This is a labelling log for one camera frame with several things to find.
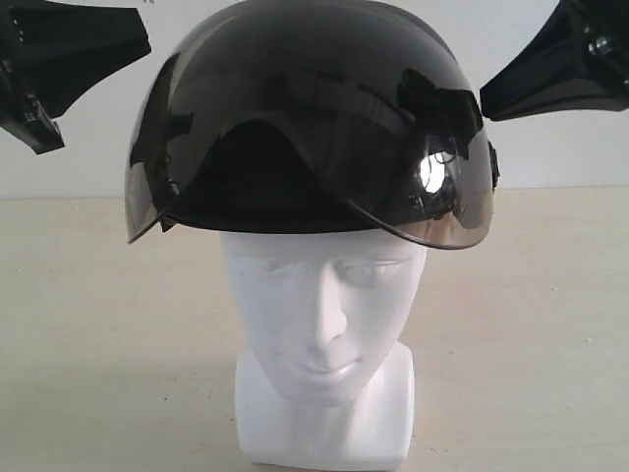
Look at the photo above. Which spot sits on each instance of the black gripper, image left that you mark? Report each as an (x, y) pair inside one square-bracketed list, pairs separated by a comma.
[(52, 53)]

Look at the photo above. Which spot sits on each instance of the white mannequin head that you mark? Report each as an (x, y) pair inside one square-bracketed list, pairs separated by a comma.
[(323, 315)]

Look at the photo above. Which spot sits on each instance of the black helmet with tinted visor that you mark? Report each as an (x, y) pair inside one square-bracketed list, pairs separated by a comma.
[(310, 117)]

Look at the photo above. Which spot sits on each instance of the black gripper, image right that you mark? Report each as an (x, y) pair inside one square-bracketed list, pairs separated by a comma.
[(577, 61)]

